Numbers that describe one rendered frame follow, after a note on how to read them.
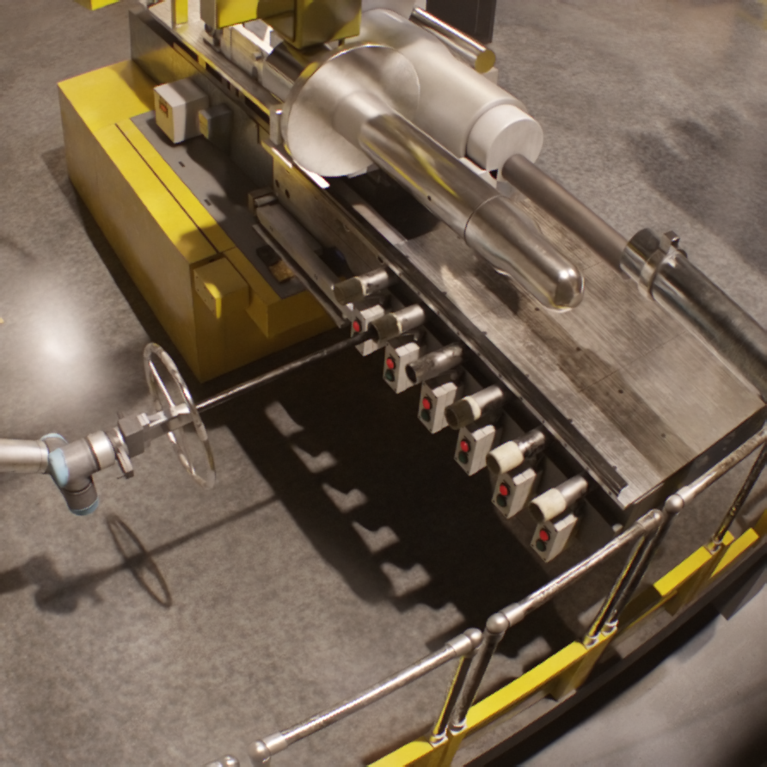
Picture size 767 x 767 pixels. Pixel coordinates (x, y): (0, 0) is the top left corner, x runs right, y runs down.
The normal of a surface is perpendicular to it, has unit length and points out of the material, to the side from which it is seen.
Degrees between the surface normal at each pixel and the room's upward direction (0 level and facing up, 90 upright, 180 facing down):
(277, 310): 90
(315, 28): 90
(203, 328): 90
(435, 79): 37
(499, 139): 90
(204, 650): 0
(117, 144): 0
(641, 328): 0
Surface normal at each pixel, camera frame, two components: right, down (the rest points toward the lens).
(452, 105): -0.59, -0.19
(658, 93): 0.04, -0.69
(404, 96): 0.54, 0.62
